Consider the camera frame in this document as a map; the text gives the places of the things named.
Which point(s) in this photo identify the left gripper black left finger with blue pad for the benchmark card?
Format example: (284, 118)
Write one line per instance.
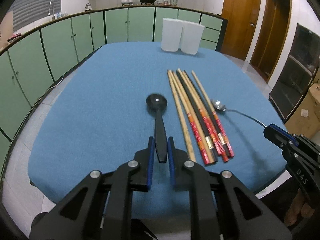
(99, 207)

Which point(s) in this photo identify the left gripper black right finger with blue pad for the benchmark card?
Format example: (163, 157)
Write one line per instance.
(221, 206)

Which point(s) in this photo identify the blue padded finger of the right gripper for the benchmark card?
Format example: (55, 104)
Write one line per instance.
(279, 136)

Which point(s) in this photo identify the plain bamboo chopstick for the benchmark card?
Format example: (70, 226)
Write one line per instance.
(186, 135)

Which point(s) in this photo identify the black chopstick gold band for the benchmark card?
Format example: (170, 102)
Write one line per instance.
(209, 159)

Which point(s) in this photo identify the metal spoon black handle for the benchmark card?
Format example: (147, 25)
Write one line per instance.
(218, 105)

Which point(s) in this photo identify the black plastic spoon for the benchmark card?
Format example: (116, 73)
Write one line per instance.
(158, 103)

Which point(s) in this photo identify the thin black chopstick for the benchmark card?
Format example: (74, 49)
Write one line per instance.
(207, 112)

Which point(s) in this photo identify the bamboo chopstick orange red end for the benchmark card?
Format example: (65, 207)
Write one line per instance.
(190, 119)

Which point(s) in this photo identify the green lower kitchen cabinets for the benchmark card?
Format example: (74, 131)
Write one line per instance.
(38, 59)

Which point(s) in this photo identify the person's right hand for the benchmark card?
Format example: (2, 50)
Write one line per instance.
(299, 206)

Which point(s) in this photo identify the bamboo chopstick red striped end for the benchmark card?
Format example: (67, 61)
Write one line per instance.
(207, 101)

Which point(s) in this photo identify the black glass cabinet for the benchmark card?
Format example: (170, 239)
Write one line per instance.
(299, 71)

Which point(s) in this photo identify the bamboo chopstick red patterned end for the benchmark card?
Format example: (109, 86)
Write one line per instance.
(205, 114)

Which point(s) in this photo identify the blue tablecloth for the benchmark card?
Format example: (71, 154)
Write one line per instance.
(101, 119)

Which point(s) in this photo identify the right white utensil cup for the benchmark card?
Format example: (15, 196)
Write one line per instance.
(191, 37)

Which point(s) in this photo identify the white utensil cup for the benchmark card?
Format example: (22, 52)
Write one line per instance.
(171, 34)
(191, 37)

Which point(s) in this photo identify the closed wooden door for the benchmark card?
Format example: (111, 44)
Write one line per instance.
(242, 16)

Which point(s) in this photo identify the left white utensil cup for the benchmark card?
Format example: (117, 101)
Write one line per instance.
(171, 34)

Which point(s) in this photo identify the black wok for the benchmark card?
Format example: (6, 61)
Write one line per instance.
(147, 2)

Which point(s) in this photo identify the chrome sink faucet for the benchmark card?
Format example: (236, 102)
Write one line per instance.
(51, 11)

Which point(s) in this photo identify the silver kettle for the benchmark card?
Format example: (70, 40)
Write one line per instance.
(88, 7)

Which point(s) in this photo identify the white cooking pot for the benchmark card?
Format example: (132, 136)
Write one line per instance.
(127, 2)

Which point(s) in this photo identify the grey window blind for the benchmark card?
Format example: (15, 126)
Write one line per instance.
(28, 11)

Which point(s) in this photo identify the open wooden door frame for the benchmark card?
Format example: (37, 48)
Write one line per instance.
(272, 36)

